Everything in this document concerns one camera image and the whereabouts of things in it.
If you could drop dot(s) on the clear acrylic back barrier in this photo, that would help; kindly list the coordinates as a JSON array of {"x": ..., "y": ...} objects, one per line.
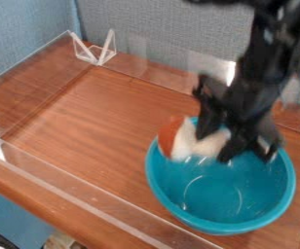
[{"x": 181, "y": 80}]

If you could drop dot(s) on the clear acrylic barrier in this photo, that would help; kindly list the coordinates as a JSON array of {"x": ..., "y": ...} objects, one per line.
[
  {"x": 99, "y": 203},
  {"x": 181, "y": 80},
  {"x": 31, "y": 84}
]

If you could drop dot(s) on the clear acrylic front barrier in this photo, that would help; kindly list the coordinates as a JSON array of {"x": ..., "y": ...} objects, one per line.
[{"x": 99, "y": 203}]

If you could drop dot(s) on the clear acrylic left barrier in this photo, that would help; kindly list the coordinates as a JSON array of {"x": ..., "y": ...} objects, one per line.
[{"x": 31, "y": 84}]

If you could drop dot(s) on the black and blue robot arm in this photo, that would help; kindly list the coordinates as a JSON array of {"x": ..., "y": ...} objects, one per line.
[{"x": 272, "y": 12}]

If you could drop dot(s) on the plush mushroom brown cap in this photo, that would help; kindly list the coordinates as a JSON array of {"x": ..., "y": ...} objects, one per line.
[{"x": 178, "y": 143}]

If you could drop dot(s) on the blue plastic bowl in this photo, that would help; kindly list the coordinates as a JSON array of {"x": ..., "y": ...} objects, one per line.
[{"x": 222, "y": 198}]

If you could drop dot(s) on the clear acrylic corner bracket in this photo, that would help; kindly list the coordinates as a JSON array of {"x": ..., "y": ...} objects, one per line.
[{"x": 94, "y": 54}]

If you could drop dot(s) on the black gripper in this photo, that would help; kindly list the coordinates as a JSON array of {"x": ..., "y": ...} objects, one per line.
[{"x": 242, "y": 105}]

